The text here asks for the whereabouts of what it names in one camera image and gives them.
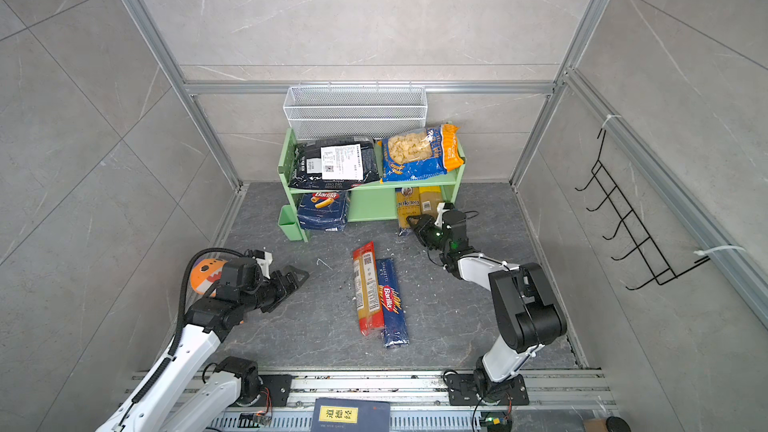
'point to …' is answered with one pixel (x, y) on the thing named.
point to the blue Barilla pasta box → (323, 211)
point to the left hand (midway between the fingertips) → (300, 275)
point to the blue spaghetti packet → (394, 321)
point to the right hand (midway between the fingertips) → (407, 218)
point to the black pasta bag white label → (335, 163)
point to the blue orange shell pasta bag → (422, 153)
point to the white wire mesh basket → (355, 112)
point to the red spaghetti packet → (368, 295)
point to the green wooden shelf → (366, 203)
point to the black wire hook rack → (630, 226)
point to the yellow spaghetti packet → (430, 197)
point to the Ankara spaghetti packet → (408, 204)
